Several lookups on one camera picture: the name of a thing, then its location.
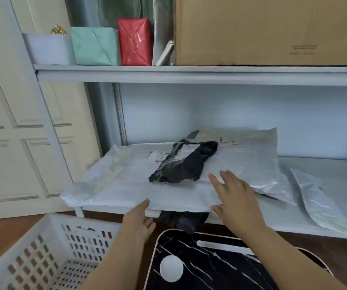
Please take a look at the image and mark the person's right hand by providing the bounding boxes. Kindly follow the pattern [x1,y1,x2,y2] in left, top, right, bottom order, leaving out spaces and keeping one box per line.
[207,170,268,236]

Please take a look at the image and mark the person's left hand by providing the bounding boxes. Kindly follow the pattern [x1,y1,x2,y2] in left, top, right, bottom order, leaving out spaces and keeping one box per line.
[122,199,157,243]

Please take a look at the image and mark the person's left forearm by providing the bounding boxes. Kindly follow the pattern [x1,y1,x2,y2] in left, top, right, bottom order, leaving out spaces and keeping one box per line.
[78,228,150,290]

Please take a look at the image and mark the person's right forearm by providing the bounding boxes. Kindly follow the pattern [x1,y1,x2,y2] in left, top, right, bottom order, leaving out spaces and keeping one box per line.
[237,224,347,290]

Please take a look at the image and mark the black bag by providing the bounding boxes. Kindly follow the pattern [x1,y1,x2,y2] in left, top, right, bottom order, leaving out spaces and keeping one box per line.
[156,210,211,235]

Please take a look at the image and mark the large white poly mailer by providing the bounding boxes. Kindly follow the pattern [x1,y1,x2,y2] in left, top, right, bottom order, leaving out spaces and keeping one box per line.
[60,143,223,213]

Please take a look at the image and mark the black marble pattern lap table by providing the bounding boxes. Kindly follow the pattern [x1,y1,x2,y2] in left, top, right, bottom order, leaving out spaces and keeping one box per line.
[143,228,335,290]

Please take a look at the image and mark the black poly mailer parcel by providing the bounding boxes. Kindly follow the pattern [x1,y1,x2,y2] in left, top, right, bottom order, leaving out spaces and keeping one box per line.
[148,141,219,184]

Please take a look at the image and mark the large grey poly mailer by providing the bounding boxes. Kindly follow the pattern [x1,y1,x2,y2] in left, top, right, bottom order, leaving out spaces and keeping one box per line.
[192,127,297,206]

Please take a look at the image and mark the small grey poly mailer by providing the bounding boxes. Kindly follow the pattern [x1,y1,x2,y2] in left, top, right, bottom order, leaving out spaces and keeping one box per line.
[290,168,347,238]

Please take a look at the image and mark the white plastic laundry basket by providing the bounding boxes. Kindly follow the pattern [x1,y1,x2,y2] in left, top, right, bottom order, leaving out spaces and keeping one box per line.
[0,212,123,290]

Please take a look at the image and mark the white metal shelf rack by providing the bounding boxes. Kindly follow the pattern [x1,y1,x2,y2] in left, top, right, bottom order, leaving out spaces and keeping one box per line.
[33,64,347,241]

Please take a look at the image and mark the white tube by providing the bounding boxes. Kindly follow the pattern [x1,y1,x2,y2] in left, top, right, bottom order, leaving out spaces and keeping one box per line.
[155,40,175,66]

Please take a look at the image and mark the cream panelled door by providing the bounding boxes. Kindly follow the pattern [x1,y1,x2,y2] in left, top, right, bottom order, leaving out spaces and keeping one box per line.
[0,0,102,221]

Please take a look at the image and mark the red wrapped parcel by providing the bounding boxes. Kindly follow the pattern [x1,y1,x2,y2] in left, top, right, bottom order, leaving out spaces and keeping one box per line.
[117,18,155,67]

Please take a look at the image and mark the mint green wrapped parcel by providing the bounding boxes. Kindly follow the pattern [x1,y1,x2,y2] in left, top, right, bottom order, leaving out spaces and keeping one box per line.
[70,26,122,66]

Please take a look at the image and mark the large brown cardboard box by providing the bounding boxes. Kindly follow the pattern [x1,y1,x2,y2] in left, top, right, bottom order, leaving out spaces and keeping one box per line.
[173,0,347,67]

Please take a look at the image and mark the silver foil bag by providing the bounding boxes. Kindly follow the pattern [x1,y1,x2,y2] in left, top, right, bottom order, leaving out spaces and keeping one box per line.
[152,0,175,66]

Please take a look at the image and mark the pale lavender storage box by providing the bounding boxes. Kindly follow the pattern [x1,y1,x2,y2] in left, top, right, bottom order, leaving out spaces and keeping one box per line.
[22,33,76,66]

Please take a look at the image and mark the green fabric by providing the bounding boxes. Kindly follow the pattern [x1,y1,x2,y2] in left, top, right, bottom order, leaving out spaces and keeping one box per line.
[96,0,156,29]

